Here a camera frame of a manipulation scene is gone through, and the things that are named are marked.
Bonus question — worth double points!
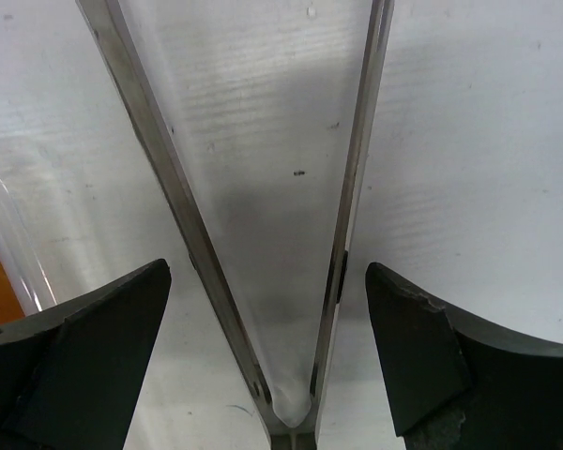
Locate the clear plastic tray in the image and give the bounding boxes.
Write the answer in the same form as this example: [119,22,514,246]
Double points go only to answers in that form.
[0,179,57,315]

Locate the metal serving tongs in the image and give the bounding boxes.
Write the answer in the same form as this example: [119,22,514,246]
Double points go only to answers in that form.
[77,1,395,449]

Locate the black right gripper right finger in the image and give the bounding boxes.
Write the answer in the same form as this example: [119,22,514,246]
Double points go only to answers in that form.
[365,262,563,449]

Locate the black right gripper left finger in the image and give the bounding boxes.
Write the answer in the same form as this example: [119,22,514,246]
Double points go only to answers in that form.
[0,259,172,449]

